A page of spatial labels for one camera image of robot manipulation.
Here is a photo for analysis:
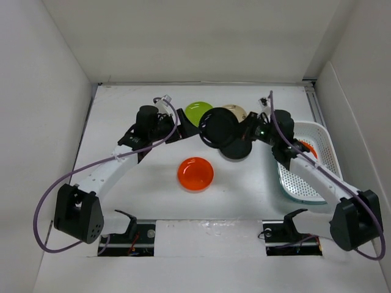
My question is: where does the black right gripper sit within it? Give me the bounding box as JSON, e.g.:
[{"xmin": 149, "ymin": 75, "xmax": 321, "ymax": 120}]
[{"xmin": 227, "ymin": 111, "xmax": 279, "ymax": 147}]

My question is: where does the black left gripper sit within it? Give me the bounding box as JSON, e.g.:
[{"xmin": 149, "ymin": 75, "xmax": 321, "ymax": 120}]
[{"xmin": 148, "ymin": 109, "xmax": 199, "ymax": 143}]

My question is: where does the black plate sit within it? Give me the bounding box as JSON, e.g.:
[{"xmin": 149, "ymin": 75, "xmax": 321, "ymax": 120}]
[
  {"xmin": 198, "ymin": 107, "xmax": 243, "ymax": 149},
  {"xmin": 220, "ymin": 140, "xmax": 252, "ymax": 160}
]

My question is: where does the orange plate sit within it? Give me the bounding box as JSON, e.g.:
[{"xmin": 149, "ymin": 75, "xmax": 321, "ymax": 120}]
[
  {"xmin": 177, "ymin": 157, "xmax": 214, "ymax": 192},
  {"xmin": 301, "ymin": 140, "xmax": 318, "ymax": 159}
]

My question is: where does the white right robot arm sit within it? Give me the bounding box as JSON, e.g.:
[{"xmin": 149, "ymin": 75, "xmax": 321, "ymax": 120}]
[{"xmin": 237, "ymin": 110, "xmax": 386, "ymax": 259}]

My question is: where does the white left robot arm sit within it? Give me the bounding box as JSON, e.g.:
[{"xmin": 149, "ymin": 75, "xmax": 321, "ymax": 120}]
[{"xmin": 54, "ymin": 106, "xmax": 199, "ymax": 244}]

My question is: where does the white perforated plastic bin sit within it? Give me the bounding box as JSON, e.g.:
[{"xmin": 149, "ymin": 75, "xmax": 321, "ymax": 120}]
[{"xmin": 277, "ymin": 121, "xmax": 345, "ymax": 205}]

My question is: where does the cream plate with small motifs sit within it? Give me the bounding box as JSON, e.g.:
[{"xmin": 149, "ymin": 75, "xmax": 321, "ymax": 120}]
[{"xmin": 222, "ymin": 104, "xmax": 247, "ymax": 123}]

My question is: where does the lime green plate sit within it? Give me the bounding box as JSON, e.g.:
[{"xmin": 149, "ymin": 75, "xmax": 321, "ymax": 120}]
[{"xmin": 185, "ymin": 101, "xmax": 213, "ymax": 127}]

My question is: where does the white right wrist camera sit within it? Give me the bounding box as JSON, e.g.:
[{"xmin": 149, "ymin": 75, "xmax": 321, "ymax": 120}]
[{"xmin": 258, "ymin": 97, "xmax": 271, "ymax": 116}]

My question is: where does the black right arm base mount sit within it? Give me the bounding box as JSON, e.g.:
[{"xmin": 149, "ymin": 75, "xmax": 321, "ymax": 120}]
[{"xmin": 258, "ymin": 222, "xmax": 323, "ymax": 256}]

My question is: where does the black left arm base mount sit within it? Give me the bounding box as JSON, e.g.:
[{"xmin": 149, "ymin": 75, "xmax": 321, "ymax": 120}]
[{"xmin": 97, "ymin": 221, "xmax": 156, "ymax": 257}]

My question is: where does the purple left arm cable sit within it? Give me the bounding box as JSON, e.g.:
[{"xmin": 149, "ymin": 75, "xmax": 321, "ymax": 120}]
[{"xmin": 32, "ymin": 96, "xmax": 178, "ymax": 256}]

